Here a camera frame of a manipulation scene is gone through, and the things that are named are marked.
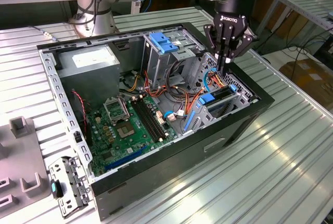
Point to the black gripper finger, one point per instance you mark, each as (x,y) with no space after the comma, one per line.
(209,37)
(244,43)

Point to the hard disk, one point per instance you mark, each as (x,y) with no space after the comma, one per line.
(206,98)

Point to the grey disk bay cage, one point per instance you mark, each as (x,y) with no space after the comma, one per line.
(205,121)

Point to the blue drive cage latch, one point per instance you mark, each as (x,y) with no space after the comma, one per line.
(162,43)

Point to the grey optical drive cage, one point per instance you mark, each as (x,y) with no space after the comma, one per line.
(161,65)

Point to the metal slat side table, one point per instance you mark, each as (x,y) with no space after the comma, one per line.
(299,1)

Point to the cardboard box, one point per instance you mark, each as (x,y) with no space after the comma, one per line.
(312,83)

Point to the black RAM slot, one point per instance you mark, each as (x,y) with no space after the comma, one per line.
(143,120)
(150,119)
(147,120)
(153,118)

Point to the green motherboard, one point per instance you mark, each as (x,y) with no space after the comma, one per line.
(140,135)

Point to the CPU socket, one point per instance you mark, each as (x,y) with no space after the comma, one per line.
(125,130)

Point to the grey power supply unit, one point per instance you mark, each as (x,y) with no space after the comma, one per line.
(88,78)

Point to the black PC case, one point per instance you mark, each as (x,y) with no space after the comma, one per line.
(169,161)

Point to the blue expansion slot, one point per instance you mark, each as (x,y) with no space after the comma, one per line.
(125,159)

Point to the black case fan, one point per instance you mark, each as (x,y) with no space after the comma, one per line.
(78,115)

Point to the grey parts rack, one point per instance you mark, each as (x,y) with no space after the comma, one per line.
(23,156)

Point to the grey expansion card bracket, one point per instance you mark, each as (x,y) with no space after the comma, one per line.
(72,182)

